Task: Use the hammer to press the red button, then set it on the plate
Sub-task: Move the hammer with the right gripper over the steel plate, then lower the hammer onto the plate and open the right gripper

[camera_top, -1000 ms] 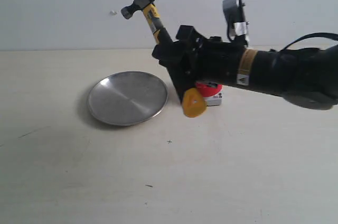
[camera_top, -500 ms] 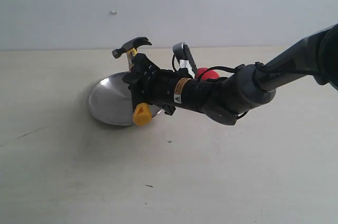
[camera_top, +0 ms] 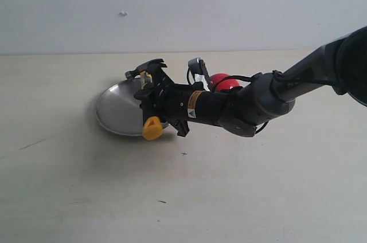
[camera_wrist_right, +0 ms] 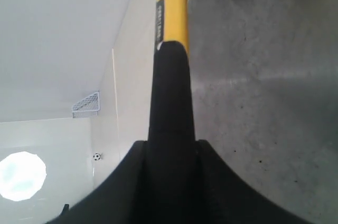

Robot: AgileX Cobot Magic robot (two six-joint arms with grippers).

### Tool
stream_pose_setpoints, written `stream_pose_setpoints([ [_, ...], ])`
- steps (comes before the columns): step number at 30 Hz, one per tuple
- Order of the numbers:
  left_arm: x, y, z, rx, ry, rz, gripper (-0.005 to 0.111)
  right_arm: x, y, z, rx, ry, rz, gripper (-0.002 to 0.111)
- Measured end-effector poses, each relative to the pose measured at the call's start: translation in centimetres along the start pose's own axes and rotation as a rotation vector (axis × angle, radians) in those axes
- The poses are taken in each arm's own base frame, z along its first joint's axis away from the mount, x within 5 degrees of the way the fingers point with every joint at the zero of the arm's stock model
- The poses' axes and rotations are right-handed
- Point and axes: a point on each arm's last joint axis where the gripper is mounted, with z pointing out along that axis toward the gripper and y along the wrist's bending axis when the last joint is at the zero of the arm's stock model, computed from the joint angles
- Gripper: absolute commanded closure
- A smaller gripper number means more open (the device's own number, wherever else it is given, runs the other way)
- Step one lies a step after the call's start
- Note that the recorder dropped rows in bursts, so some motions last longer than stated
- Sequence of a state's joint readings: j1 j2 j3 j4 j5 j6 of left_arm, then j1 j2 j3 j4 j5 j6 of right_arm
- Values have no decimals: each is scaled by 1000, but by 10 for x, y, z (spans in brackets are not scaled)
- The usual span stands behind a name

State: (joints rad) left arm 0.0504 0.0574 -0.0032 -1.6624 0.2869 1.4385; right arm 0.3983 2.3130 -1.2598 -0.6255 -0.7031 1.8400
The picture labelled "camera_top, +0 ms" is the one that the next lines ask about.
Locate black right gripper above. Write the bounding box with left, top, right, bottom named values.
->
left=147, top=58, right=244, bottom=136

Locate yellow black claw hammer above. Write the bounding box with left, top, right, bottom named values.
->
left=125, top=58, right=166, bottom=140

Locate red dome button grey base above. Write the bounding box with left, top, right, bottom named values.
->
left=210, top=73, right=240, bottom=92

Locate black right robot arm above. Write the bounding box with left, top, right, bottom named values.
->
left=149, top=28, right=366, bottom=137

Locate round steel plate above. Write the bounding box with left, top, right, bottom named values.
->
left=95, top=78, right=143, bottom=136

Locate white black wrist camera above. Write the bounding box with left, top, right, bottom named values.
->
left=187, top=57, right=212, bottom=91

